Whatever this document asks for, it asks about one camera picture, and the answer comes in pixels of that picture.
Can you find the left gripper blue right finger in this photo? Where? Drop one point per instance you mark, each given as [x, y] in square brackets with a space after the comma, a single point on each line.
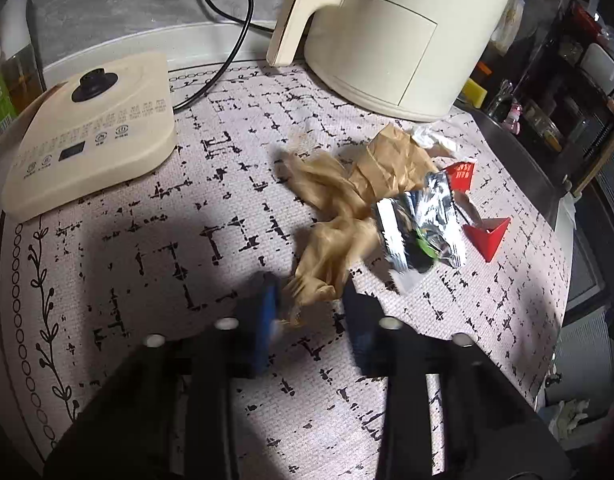
[369, 341]

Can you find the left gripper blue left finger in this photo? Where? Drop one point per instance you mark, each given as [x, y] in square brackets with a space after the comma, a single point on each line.
[257, 315]

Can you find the brown paper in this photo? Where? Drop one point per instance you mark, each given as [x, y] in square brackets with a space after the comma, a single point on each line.
[390, 164]

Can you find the red white paper wrapper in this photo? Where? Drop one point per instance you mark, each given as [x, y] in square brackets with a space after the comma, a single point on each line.
[485, 234]

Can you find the white tissue paper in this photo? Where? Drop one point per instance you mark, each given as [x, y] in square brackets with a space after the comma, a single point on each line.
[434, 143]

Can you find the steel kitchen sink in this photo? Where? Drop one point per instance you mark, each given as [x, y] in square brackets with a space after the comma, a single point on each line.
[521, 166]

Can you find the patterned white tablecloth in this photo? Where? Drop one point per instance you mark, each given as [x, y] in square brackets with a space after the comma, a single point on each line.
[81, 286]

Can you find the cream induction base unit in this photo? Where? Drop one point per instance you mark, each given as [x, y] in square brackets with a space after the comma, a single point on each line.
[104, 127]

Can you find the yellow sponge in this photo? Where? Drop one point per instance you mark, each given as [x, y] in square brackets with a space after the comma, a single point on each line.
[473, 94]

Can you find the cream air fryer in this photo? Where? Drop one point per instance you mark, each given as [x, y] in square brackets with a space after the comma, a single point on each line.
[401, 58]

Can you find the black dish rack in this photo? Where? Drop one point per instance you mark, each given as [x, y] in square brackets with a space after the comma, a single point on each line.
[568, 95]

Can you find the white cap spray bottle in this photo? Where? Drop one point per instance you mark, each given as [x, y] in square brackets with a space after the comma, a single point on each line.
[19, 62]

